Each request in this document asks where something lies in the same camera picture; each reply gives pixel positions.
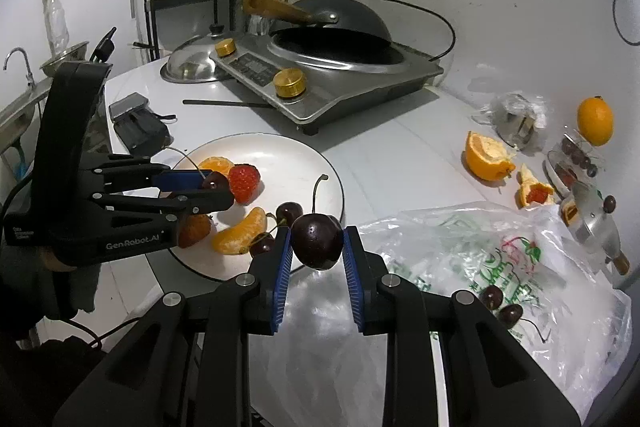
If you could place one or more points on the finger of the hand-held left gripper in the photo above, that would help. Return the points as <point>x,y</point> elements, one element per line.
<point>177,180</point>
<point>200,202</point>

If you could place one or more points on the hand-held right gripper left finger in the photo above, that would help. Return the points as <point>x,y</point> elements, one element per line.
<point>282,277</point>

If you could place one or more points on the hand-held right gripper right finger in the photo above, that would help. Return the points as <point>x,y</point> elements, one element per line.
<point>352,277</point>

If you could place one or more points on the tangerine segment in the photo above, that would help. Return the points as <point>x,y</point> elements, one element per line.
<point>240,232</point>
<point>217,164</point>

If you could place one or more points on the white plate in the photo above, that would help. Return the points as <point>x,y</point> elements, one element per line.
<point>280,157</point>

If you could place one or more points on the clear printed plastic bag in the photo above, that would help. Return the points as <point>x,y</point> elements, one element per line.
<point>450,257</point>

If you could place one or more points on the person's left hand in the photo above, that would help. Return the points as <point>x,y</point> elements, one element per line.
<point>52,262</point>

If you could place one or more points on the black pouch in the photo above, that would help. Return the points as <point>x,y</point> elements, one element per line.
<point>140,132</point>

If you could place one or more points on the black chopstick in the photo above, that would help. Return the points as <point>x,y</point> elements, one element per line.
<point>225,103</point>

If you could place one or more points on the grey power bank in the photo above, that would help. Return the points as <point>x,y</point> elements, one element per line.
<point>127,103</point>

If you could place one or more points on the large steel wok lid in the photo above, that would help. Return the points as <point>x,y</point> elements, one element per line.
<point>192,64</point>

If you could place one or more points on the steel sink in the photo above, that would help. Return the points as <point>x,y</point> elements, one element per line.
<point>20,104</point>

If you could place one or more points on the steel bowl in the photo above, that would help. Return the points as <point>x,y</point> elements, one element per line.
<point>65,57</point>

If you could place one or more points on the black metal rack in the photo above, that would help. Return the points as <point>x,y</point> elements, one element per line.
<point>150,22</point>

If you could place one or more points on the steel faucet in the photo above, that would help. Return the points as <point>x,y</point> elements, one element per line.
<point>17,59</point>

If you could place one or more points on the half peeled orange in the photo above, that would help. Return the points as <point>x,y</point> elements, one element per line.
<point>487,157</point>

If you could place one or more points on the steel induction cooker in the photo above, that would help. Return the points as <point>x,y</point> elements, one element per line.
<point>350,92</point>

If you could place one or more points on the hanging clear plastic bag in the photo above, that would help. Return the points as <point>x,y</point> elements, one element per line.
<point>57,17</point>

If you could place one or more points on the red fruit piece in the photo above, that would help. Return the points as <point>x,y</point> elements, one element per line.
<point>536,196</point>

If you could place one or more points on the orange peel piece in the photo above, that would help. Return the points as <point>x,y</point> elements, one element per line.
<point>527,177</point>

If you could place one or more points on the steel cup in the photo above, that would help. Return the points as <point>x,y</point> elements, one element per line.
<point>517,124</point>

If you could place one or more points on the crumpled clear wrap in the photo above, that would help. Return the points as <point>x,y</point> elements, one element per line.
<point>540,107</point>

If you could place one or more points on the clear box of cherries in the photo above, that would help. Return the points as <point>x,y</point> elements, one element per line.
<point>575,152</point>

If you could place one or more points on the small steel pot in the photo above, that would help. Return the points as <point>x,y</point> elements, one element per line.
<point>621,264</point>

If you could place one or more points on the whole orange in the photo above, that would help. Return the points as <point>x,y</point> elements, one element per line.
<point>595,121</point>

